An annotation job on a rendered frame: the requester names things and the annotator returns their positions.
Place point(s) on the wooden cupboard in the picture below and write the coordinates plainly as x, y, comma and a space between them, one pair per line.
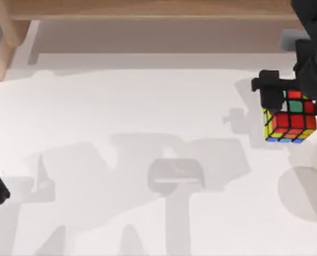
153, 9

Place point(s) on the pale grey rounded box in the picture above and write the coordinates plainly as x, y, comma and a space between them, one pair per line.
289, 40

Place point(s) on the multicoloured puzzle cube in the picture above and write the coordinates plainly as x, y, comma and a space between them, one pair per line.
292, 121

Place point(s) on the pale wooden open drawer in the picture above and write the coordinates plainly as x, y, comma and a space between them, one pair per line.
6, 37

